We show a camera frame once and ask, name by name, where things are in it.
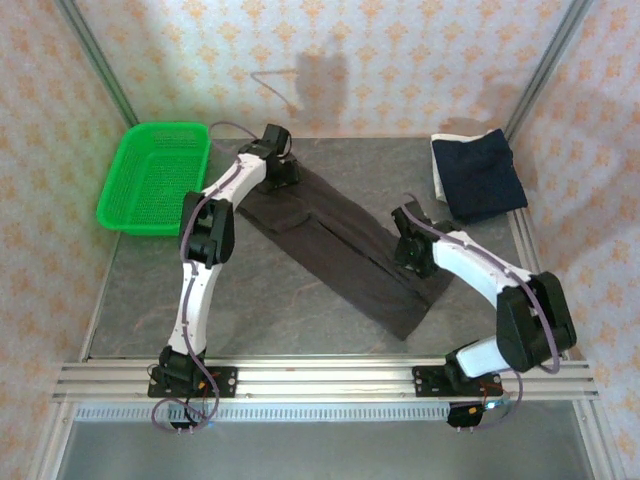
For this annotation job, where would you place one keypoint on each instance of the aluminium frame post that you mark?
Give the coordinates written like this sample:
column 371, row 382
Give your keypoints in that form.
column 97, row 60
column 547, row 65

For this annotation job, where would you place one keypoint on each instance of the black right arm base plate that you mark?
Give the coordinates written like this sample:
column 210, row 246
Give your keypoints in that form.
column 425, row 382

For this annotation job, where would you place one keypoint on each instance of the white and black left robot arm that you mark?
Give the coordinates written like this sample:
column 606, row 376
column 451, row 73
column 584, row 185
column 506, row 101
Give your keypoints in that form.
column 200, row 290

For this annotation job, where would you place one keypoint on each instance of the aluminium mounting rail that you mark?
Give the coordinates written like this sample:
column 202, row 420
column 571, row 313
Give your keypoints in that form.
column 325, row 380

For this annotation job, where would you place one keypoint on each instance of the green plastic basket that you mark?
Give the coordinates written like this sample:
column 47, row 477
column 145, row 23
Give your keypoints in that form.
column 150, row 185

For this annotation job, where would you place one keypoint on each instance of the dark gray t-shirt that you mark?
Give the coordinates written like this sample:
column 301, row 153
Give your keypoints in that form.
column 340, row 240

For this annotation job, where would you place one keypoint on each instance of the folded navy t-shirt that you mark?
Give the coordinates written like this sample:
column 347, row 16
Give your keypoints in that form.
column 480, row 175

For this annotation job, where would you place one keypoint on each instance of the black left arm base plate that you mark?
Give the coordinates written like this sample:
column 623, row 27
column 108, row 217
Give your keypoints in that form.
column 227, row 382

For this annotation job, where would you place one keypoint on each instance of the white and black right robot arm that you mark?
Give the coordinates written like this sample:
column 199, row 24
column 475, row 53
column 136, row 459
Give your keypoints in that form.
column 480, row 265

